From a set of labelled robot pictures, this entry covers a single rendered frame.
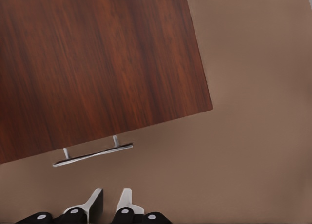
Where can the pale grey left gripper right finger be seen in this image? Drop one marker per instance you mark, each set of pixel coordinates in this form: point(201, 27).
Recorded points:
point(125, 202)

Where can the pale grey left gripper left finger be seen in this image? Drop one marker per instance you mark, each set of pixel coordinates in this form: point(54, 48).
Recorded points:
point(93, 204)

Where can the dark wooden drawer cabinet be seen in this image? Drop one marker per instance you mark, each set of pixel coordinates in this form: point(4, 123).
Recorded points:
point(97, 63)

